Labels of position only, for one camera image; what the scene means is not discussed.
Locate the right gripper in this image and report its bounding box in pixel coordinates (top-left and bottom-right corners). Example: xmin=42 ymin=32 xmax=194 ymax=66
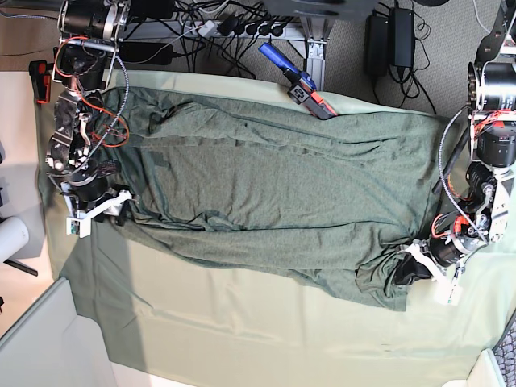
xmin=64 ymin=164 xmax=129 ymax=226

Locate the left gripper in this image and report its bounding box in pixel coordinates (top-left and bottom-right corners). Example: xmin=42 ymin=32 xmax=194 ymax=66
xmin=393 ymin=233 xmax=480 ymax=286

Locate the green T-shirt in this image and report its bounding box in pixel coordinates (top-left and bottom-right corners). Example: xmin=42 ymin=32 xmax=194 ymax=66
xmin=102 ymin=87 xmax=444 ymax=311

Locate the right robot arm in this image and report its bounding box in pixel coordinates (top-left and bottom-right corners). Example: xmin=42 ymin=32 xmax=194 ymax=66
xmin=45 ymin=1 xmax=132 ymax=237

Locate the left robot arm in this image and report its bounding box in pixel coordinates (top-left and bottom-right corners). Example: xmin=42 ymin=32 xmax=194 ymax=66
xmin=392 ymin=1 xmax=515 ymax=289

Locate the white cylinder on stand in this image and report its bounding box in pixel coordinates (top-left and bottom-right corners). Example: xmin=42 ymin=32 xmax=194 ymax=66
xmin=0 ymin=217 xmax=30 ymax=263

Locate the blue orange clamp at centre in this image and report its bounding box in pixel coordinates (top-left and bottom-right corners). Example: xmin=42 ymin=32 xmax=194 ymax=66
xmin=259 ymin=42 xmax=338 ymax=120

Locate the black power adapter brick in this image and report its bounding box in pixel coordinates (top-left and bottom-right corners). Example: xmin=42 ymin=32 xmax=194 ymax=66
xmin=364 ymin=13 xmax=389 ymax=77

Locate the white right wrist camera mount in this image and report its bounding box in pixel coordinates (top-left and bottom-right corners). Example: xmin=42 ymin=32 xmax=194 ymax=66
xmin=64 ymin=189 xmax=133 ymax=238

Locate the aluminium frame post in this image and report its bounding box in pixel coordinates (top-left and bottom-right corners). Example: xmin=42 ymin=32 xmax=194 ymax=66
xmin=300 ymin=17 xmax=335 ymax=91

